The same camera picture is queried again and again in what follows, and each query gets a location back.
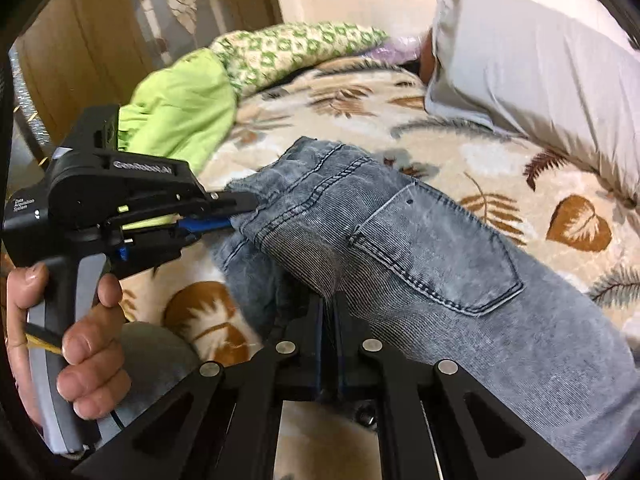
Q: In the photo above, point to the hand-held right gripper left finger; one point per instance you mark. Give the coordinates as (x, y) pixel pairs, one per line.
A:
(319, 360)

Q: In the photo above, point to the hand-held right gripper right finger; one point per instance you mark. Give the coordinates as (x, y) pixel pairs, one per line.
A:
(343, 360)

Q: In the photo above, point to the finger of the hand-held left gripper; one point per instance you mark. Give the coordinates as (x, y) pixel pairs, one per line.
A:
(235, 202)
(206, 224)

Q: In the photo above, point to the grey blue denim pants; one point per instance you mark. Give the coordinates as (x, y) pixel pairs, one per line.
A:
(430, 260)

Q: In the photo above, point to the person's left hand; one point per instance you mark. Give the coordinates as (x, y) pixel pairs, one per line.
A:
(92, 340)

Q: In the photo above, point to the lime green cloth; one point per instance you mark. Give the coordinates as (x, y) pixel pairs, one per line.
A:
(185, 105)

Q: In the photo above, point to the person's grey clad leg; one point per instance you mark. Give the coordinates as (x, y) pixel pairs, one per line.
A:
(155, 360)

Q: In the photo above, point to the brown wooden wardrobe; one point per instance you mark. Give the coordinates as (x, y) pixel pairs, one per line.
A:
(90, 25)

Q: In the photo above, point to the beige leaf printed blanket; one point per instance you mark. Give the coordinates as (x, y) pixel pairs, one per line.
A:
(450, 160)

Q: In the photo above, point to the purple cloth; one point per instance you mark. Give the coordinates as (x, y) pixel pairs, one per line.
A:
(400, 46)

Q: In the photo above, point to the grey pillow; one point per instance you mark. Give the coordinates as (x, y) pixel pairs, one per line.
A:
(540, 70)

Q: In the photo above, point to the grey metal frame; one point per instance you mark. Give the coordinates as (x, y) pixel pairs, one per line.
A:
(27, 110)

